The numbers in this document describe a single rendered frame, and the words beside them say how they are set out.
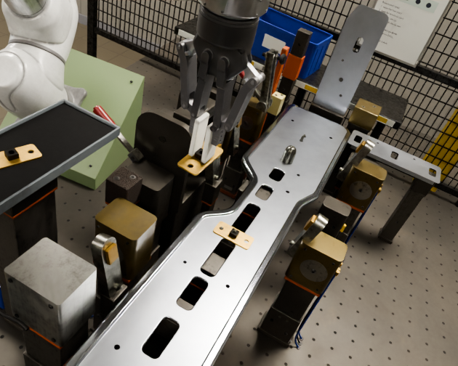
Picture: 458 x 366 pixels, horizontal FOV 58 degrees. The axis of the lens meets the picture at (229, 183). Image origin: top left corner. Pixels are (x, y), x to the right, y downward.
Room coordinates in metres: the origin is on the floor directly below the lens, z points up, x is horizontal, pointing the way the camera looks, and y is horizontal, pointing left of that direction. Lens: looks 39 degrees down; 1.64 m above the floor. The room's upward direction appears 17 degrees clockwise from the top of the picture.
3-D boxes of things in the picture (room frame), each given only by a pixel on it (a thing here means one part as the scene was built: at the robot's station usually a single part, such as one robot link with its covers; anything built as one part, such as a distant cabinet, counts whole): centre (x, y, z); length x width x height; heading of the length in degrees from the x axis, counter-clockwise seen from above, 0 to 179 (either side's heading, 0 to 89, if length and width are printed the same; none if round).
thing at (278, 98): (1.17, -0.07, 0.88); 0.04 x 0.04 x 0.37; 74
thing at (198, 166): (0.54, 0.06, 1.23); 0.08 x 0.04 x 0.01; 160
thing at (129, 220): (0.51, 0.17, 0.89); 0.12 x 0.08 x 0.38; 74
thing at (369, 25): (1.31, -0.25, 1.17); 0.12 x 0.01 x 0.34; 74
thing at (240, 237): (0.61, -0.04, 1.01); 0.08 x 0.04 x 0.01; 74
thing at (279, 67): (1.20, -0.05, 0.95); 0.03 x 0.01 x 0.50; 164
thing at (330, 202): (0.82, -0.29, 0.84); 0.10 x 0.05 x 0.29; 74
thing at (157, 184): (0.64, 0.17, 0.89); 0.12 x 0.07 x 0.38; 74
